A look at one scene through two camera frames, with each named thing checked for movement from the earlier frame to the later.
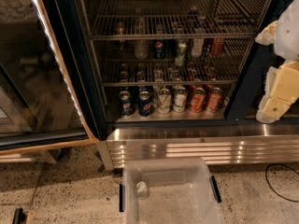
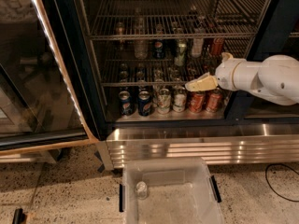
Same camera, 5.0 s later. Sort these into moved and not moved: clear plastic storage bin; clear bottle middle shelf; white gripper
Moved: white gripper
Not moved: clear plastic storage bin; clear bottle middle shelf
